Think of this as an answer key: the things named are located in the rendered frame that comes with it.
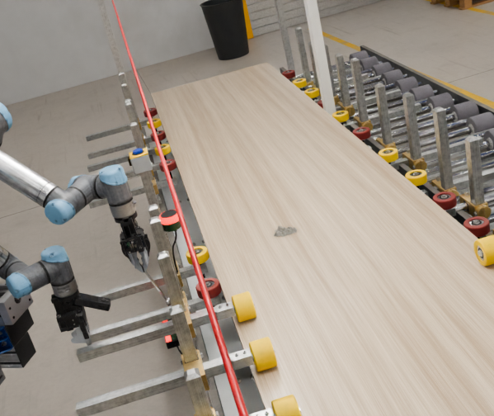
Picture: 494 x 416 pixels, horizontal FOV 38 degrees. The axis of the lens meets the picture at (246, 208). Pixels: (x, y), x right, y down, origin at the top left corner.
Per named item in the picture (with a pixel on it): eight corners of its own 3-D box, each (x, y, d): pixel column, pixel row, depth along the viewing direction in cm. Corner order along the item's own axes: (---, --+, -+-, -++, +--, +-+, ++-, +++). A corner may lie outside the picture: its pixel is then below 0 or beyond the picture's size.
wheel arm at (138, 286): (91, 309, 257) (87, 299, 255) (90, 304, 260) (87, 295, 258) (209, 273, 261) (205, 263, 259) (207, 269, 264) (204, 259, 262)
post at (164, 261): (198, 390, 223) (156, 257, 203) (196, 384, 226) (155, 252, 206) (209, 387, 224) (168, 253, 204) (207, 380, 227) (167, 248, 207)
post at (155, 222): (187, 345, 246) (148, 221, 226) (185, 340, 249) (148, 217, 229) (197, 342, 246) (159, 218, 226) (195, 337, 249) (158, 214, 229)
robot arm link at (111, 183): (104, 163, 221) (128, 162, 217) (115, 196, 225) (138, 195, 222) (90, 174, 215) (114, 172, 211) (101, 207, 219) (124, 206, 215)
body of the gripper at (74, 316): (62, 322, 234) (51, 290, 230) (88, 314, 235) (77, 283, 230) (61, 334, 228) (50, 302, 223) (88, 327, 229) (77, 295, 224)
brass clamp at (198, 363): (189, 396, 184) (184, 380, 182) (182, 366, 196) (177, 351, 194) (212, 389, 185) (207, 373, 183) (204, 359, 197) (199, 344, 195)
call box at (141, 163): (135, 177, 271) (129, 158, 268) (134, 171, 277) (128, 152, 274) (153, 172, 272) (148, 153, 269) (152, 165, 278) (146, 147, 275)
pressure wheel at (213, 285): (205, 322, 236) (196, 292, 232) (201, 309, 244) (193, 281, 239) (228, 314, 237) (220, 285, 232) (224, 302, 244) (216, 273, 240)
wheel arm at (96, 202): (91, 210, 348) (87, 202, 347) (91, 207, 351) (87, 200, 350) (177, 185, 353) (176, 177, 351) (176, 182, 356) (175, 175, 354)
